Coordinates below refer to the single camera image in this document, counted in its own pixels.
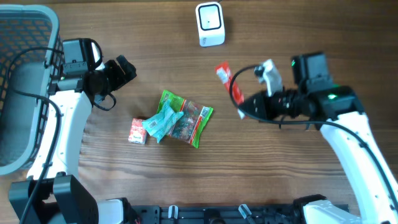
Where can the white barcode scanner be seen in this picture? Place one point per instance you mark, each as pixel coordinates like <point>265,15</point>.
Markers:
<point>210,23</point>

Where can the red white small box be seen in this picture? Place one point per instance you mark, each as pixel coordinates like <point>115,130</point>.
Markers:
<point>138,134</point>

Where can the green candy bag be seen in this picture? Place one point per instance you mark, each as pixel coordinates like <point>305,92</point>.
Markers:
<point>195,117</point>

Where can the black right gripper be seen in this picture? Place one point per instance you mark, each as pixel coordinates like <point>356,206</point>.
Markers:
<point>260,102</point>

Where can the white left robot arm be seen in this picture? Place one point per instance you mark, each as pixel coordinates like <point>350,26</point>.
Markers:
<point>52,192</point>

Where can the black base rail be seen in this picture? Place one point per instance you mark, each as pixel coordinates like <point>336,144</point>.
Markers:
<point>266,214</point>

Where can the grey plastic shopping basket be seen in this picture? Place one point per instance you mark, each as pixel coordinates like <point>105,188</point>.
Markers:
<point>31,56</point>

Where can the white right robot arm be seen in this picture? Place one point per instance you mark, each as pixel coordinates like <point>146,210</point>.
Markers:
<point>336,112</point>

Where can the teal white tissue pack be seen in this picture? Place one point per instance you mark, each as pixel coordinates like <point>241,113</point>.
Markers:
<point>161,123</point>

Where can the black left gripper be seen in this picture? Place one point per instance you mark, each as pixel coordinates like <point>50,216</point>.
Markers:
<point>119,77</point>

